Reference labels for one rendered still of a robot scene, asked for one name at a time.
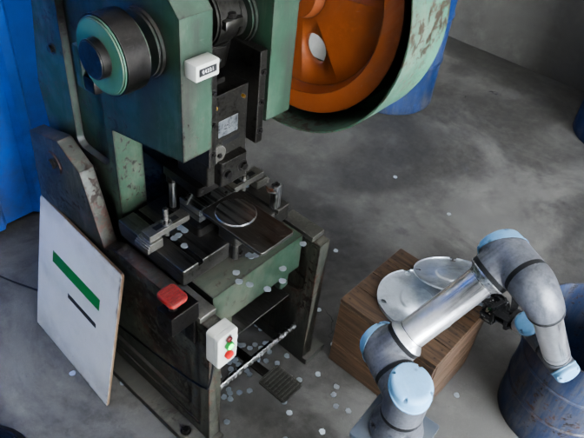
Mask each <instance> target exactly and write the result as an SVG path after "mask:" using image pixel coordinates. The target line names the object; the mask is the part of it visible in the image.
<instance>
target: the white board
mask: <svg viewBox="0 0 584 438"><path fill-rule="evenodd" d="M123 282H124V274H123V272H122V271H121V270H120V269H119V268H118V267H117V266H116V265H115V264H114V263H113V262H112V261H111V260H110V259H109V258H108V257H107V256H106V255H105V254H104V253H103V252H102V251H101V250H100V249H99V248H98V247H97V246H96V245H95V244H94V243H93V242H92V241H91V240H90V239H89V238H88V237H87V236H86V235H85V234H84V233H83V232H82V231H81V230H80V229H79V228H78V227H77V226H76V225H75V224H74V223H73V222H72V221H71V220H70V219H69V218H68V217H67V216H65V215H64V214H63V213H62V212H61V211H59V210H58V209H57V208H56V207H55V206H54V205H52V204H51V203H50V202H49V201H48V200H46V199H45V198H44V197H43V196H40V223H39V257H38V291H37V322H38V323H39V325H40V326H41V327H42V328H43V330H44V331H45V332H46V333H47V334H48V336H49V337H50V338H51V340H52V341H53V342H54V343H55V344H56V345H57V346H58V347H59V348H60V350H61V351H62V352H63V353H64V355H65V356H66V357H67V358H68V360H69V361H70V362H71V363H72V365H73V366H74V367H75V368H76V370H77V371H78V372H79V373H80V375H81V376H82V377H83V378H84V380H85V381H86V382H87V383H88V384H89V385H90V386H91V387H92V388H93V390H94V391H95V392H96V394H97V395H98V396H99V397H100V398H101V400H102V401H103V402H104V403H105V405H106V406H107V405H109V404H110V390H111V383H112V375H113V368H114V361H115V353H116V340H117V332H118V325H119V318H120V311H121V303H122V296H123Z"/></svg>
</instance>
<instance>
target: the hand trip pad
mask: <svg viewBox="0 0 584 438"><path fill-rule="evenodd" d="M157 298H158V300H159V301H160V302H162V303H163V304H164V305H165V306H166V307H168V308H169V309H176V308H178V307H179V306H181V305H182V304H184V303H185V302H186V301H187V299H188V297H187V294H186V293H185V292H184V291H182V290H181V289H180V288H179V287H177V286H176V285H175V284H169V285H167V286H166V287H164V288H163V289H160V290H159V291H158V292H157Z"/></svg>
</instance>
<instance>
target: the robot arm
mask: <svg viewBox="0 0 584 438"><path fill-rule="evenodd" d="M477 253H478V255H477V256H476V257H474V258H473V259H472V266H471V268H470V269H468V270H467V271H466V272H464V273H463V274H462V275H460V276H459V277H458V278H456V279H455V280H454V281H453V282H451V283H450V284H449V285H448V286H447V287H446V288H444V289H443V290H441V291H440V292H439V293H438V294H436V295H435V296H433V297H432V298H431V299H429V300H428V301H427V302H425V303H424V304H423V305H421V306H420V307H419V308H418V309H417V310H416V311H414V312H413V313H412V314H411V315H409V316H408V317H406V318H405V319H404V320H402V321H401V322H399V321H392V322H379V324H377V323H376V324H374V325H373V326H371V327H370V328H368V329H367V330H366V331H365V333H364V334H363V335H362V338H361V340H360V350H361V352H362V358H363V360H364V361H365V362H366V363H367V365H368V368H369V370H370V372H371V374H372V376H373V378H374V380H375V383H376V384H377V386H378V388H379V389H380V391H381V393H382V402H381V403H380V404H379V405H377V406H376V407H375V408H374V410H373V411H372V413H371V415H370V417H369V420H368V431H369V434H370V436H371V438H422V437H423V434H424V427H423V418H424V416H425V414H426V412H427V410H428V408H429V406H430V404H431V402H432V399H433V394H434V384H433V381H432V378H431V376H430V375H429V373H428V372H427V370H426V369H424V368H423V367H419V366H418V364H415V363H414V362H413V360H414V359H415V358H417V357H418V356H420V355H421V347H422V346H423V345H425V344H426V343H427V342H429V341H430V340H432V339H433V338H434V337H436V336H437V335H439V334H440V333H441V332H442V331H443V330H444V329H446V328H447V327H449V326H450V325H451V324H453V323H454V322H456V321H457V320H458V319H460V318H461V317H462V316H464V315H465V314H466V313H467V312H468V311H470V310H471V309H473V308H474V307H475V306H482V308H481V310H480V314H479V315H480V316H479V318H480V319H482V318H485V319H487V320H488V321H489V322H487V321H485V320H484V319H482V320H483V321H484V322H486V323H488V324H489V325H493V324H494V323H496V322H499V323H500V324H502V325H503V327H502V328H503V329H504V330H508V329H512V330H513V331H514V332H515V333H516V334H517V335H520V336H521V337H523V338H524V339H526V340H527V342H528V343H529V345H530V346H531V347H532V349H533V350H534V352H535V353H536V354H537V355H538V356H539V357H540V359H541V361H542V362H543V363H544V365H545V366H546V367H547V369H548V370H549V372H550V373H551V375H552V376H553V377H554V378H555V380H556V381H558V382H568V381H570V380H572V379H574V378H575V377H576V376H577V375H578V374H579V372H580V367H579V366H578V364H577V363H576V360H574V358H573V357H572V356H571V353H570V348H569V344H568V339H567V332H566V328H565V323H564V317H565V315H566V306H565V302H564V298H563V295H562V292H561V287H560V285H559V283H558V280H557V278H556V276H555V274H554V272H553V270H552V269H551V268H550V267H549V266H548V265H547V264H546V263H545V262H544V260H543V259H542V258H541V257H540V256H539V254H538V253H537V252H536V251H535V250H534V248H533V247H532V246H531V245H530V244H529V242H528V240H527V239H526V238H524V237H523V236H522V235H521V234H520V233H519V232H518V231H516V230H514V229H500V230H496V231H495V232H492V233H490V234H489V235H487V236H485V237H484V238H483V239H482V240H481V241H480V244H479V245H478V247H477ZM506 291H507V292H508V293H509V294H510V295H511V296H512V297H511V298H512V302H511V306H510V303H509V301H508V299H507V297H505V296H504V295H502V294H503V293H504V292H506ZM491 296H492V297H491ZM490 297H491V298H490ZM520 307H521V308H522V309H523V310H524V311H522V310H520Z"/></svg>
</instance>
